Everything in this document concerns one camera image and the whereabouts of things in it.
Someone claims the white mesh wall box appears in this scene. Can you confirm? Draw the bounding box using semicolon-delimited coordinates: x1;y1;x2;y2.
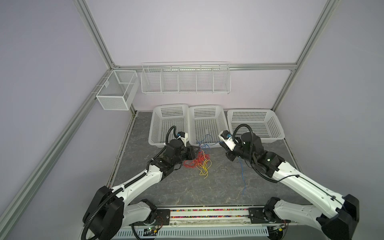
96;70;140;111

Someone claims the left white plastic basket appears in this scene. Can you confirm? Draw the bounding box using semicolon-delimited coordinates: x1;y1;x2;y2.
148;104;189;148

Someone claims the yellow cable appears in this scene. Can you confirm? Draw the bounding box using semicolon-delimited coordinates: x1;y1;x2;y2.
196;151;213;180

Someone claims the white plastic basket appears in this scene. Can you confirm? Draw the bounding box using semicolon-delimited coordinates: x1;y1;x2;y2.
227;109;285;143
148;104;189;148
188;105;229;148

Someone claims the middle white plastic basket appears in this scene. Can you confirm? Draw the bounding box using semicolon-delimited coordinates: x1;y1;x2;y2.
188;105;229;148

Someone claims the white wire wall shelf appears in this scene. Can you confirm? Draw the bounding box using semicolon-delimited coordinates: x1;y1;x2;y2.
141;62;232;95

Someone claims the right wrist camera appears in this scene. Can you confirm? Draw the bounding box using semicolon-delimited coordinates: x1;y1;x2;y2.
219;130;236;151

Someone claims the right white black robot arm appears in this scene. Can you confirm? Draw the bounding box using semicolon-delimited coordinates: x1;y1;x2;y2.
219;130;360;240

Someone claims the right white plastic basket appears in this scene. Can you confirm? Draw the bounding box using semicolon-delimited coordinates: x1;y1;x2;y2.
227;109;285;143

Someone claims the white vented cable duct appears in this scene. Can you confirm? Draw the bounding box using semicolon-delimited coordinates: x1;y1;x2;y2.
112;226;270;240

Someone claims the red cable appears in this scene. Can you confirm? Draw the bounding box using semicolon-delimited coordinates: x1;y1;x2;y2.
182;151;208;169

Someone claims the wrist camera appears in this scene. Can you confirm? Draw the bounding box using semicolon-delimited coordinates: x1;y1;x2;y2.
219;130;236;151
177;132;189;147

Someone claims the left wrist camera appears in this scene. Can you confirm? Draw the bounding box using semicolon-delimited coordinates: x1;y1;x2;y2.
177;132;189;147

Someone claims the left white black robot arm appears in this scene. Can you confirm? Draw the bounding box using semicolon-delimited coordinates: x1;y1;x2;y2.
80;138;200;240

